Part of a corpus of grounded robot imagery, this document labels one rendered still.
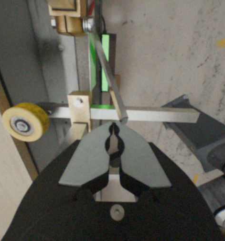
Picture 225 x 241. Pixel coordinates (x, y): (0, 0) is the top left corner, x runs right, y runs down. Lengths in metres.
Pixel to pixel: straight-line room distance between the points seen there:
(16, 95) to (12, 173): 0.22
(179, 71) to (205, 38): 0.29
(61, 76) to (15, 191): 0.42
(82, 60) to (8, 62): 0.20
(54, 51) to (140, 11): 0.81
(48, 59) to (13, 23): 0.13
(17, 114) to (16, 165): 0.17
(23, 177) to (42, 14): 0.51
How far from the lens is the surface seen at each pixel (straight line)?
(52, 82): 0.54
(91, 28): 0.24
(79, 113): 0.29
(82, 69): 0.41
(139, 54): 1.13
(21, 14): 0.53
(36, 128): 0.28
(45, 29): 0.54
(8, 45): 0.45
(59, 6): 0.24
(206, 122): 1.02
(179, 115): 0.34
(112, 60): 0.40
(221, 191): 0.82
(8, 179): 0.47
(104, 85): 0.41
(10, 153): 0.38
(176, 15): 1.24
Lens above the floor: 1.10
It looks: 62 degrees down
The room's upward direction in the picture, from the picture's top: 180 degrees clockwise
